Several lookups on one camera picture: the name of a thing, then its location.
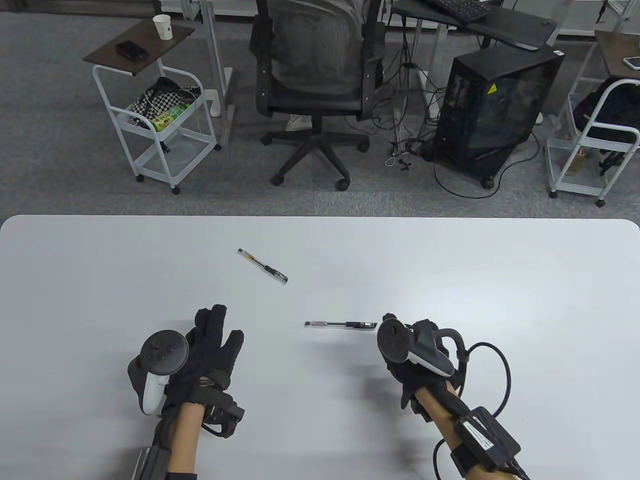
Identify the black white checkered bag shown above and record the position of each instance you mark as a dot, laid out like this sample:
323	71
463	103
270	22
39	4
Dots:
162	97

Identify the black backpack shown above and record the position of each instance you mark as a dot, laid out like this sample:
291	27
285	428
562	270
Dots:
607	120

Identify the person's left forearm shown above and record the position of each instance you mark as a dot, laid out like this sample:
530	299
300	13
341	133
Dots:
187	440

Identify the black mesh office chair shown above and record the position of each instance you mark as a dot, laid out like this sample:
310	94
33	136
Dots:
312	107

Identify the person's right forearm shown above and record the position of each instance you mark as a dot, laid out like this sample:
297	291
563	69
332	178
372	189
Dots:
440	410

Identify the white cart with brown top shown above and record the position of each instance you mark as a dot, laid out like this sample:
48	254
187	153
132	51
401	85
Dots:
142	50

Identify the white paper cup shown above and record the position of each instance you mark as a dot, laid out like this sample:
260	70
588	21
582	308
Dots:
163	27

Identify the black phone on cart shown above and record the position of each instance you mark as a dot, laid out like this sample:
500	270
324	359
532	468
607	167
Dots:
131	50

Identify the black white left controller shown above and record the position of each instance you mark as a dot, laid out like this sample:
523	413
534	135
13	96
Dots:
162	350

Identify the person's left hand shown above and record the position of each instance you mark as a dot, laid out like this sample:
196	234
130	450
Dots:
210	350

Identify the black computer tower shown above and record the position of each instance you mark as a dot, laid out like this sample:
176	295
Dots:
492	115

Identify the white table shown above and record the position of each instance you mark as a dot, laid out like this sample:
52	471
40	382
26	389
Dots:
475	270

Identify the clear pen with black grip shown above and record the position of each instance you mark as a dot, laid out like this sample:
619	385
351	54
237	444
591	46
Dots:
352	325

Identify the black desk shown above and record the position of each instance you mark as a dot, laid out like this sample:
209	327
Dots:
515	22

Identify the black forearm sensor unit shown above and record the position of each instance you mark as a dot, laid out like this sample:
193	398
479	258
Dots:
150	462

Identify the black white right controller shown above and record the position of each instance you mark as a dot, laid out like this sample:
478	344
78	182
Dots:
392	340

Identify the clear pen with yellow mark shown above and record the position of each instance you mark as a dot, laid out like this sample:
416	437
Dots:
270	271

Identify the black white controller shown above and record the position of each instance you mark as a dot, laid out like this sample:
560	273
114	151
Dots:
392	340
162	350

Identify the green snack packet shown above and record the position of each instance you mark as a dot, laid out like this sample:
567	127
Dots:
170	116

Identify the white desk leg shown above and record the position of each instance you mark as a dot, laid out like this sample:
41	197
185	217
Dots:
215	55

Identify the person's right hand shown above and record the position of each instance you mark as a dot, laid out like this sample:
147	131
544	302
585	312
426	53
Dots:
417	379

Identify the black keyboard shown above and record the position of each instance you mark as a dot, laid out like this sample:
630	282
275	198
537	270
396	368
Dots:
460	9

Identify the white smartphone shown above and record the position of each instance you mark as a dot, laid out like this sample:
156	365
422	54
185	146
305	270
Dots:
633	62

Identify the black box on forearm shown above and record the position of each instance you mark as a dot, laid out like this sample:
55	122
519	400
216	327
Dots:
487	435

